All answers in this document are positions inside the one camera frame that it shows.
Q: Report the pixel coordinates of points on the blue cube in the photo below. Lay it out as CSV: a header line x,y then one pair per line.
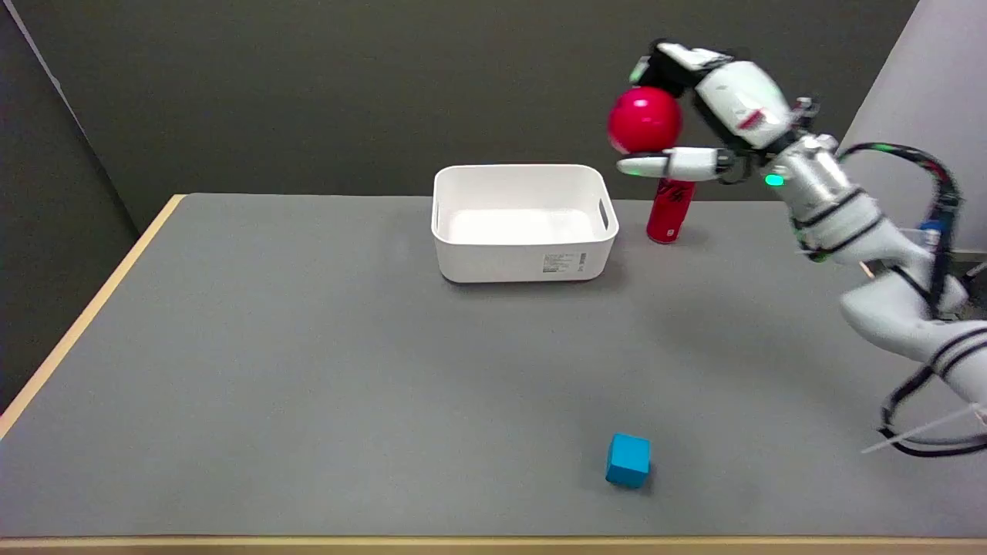
x,y
627,460

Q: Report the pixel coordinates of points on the red drink can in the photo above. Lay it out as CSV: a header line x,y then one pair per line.
x,y
669,210

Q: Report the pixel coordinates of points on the red pomegranate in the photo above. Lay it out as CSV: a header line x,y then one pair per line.
x,y
645,120

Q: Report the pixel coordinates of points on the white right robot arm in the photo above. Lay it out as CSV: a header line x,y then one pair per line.
x,y
871,239

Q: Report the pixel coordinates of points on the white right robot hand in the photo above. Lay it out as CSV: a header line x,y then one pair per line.
x,y
740,100

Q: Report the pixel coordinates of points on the white plastic storage box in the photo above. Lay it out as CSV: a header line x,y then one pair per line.
x,y
524,223

